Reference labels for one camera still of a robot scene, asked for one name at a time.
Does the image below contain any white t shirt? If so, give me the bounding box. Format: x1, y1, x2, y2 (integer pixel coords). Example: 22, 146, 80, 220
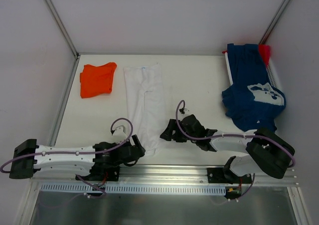
123, 64, 165, 156

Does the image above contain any orange t shirt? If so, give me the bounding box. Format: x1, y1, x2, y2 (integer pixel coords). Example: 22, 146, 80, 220
80, 62, 117, 99

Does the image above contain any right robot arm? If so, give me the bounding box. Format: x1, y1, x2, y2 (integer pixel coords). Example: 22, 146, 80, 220
160, 114, 295, 184

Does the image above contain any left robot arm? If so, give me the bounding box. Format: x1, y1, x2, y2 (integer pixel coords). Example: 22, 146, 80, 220
9, 135, 146, 181

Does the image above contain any blue printed t shirt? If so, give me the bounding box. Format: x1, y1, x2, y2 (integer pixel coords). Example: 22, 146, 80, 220
222, 43, 286, 132

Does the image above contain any white perforated basket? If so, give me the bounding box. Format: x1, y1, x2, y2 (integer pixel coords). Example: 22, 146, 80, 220
222, 51, 282, 90

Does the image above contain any red t shirt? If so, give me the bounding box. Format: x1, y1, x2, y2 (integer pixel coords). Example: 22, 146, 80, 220
258, 44, 271, 67

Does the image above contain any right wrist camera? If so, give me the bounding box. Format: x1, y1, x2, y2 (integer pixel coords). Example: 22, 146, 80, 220
179, 108, 190, 116

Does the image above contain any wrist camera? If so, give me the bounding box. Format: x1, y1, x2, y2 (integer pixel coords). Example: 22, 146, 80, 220
179, 108, 190, 116
112, 125, 127, 140

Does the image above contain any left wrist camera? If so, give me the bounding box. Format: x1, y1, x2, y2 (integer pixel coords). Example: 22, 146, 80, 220
112, 125, 127, 140

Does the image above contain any aluminium mounting rail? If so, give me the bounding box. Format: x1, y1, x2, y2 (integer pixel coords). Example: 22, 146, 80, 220
29, 164, 299, 186

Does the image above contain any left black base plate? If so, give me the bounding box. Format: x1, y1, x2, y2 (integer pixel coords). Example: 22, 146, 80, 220
81, 166, 120, 182

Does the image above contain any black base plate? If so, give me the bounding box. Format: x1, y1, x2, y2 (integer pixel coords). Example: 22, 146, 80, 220
81, 166, 120, 182
206, 168, 252, 184

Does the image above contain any white slotted cable duct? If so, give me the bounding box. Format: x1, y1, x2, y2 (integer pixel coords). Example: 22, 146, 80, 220
40, 183, 226, 196

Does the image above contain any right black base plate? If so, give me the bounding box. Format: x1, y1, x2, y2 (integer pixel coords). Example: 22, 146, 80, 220
206, 168, 252, 184

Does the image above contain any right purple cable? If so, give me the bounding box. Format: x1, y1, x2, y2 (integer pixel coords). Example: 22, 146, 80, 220
175, 100, 297, 202

